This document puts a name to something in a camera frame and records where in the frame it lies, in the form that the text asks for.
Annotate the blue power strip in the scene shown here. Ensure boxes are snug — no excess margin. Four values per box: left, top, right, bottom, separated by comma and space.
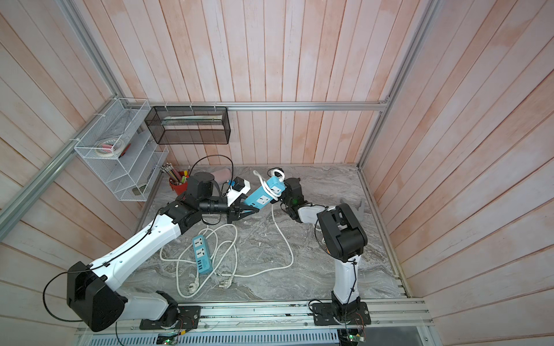
192, 235, 213, 275
245, 174, 286, 209

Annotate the white cord of blue strips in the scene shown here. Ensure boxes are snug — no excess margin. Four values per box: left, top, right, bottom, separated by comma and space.
159, 223, 239, 300

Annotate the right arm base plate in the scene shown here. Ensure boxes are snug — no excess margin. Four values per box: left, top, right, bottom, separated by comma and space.
308, 300, 372, 326

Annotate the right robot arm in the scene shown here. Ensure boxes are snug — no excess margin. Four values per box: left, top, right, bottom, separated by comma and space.
279, 177, 368, 312

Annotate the tape roll on shelf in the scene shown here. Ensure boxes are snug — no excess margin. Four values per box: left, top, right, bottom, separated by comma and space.
94, 138, 125, 158

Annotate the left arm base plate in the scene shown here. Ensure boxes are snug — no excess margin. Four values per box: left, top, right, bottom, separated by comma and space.
139, 306, 201, 331

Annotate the red metal pencil bucket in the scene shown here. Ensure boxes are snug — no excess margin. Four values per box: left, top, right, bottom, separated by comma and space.
169, 177, 188, 195

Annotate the white cord of strip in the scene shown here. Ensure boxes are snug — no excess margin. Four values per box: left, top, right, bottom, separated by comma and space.
216, 167, 295, 290

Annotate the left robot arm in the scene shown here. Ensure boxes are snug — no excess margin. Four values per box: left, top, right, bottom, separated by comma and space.
67, 172, 265, 332

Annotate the grey plastic stand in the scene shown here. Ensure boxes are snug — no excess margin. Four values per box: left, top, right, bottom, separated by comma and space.
340, 198, 365, 222

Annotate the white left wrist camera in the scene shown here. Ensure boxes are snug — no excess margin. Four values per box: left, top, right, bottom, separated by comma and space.
225, 177, 250, 206

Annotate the bundle of pencils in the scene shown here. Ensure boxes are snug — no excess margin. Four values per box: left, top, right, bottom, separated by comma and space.
160, 163, 188, 185

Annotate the black mesh wall basket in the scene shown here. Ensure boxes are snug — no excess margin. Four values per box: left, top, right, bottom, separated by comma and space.
145, 105, 232, 145

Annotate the white wire mesh shelf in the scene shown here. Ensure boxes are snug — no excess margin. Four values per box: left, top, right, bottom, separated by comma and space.
74, 98, 168, 202

